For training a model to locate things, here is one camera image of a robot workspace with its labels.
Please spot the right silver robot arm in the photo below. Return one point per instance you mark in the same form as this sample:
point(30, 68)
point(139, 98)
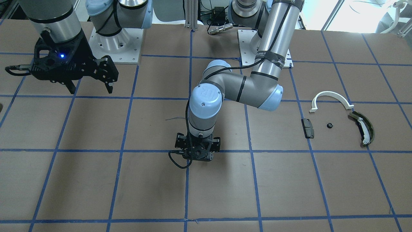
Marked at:
point(109, 17)

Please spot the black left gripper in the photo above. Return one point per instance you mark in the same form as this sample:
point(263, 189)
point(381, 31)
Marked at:
point(216, 144)

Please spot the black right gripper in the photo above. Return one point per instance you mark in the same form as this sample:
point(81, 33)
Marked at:
point(83, 52)

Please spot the dark grey brake pad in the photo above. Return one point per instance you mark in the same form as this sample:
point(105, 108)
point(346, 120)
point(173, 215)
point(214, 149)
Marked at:
point(308, 128)

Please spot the white curved plastic arc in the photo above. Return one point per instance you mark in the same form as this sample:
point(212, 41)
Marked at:
point(332, 94)

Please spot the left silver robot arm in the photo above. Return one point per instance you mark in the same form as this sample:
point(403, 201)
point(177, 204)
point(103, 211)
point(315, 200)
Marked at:
point(254, 85)

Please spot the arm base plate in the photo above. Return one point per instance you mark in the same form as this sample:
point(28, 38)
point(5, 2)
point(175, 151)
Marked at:
point(123, 48)
point(249, 42)

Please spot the olive brake shoe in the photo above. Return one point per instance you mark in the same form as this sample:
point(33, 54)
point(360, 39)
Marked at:
point(365, 127)

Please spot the brown paper table mat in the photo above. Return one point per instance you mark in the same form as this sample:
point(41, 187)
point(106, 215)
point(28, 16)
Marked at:
point(93, 161)

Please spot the aluminium frame post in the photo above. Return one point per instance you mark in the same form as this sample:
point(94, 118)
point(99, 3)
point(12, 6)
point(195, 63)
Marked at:
point(191, 14)

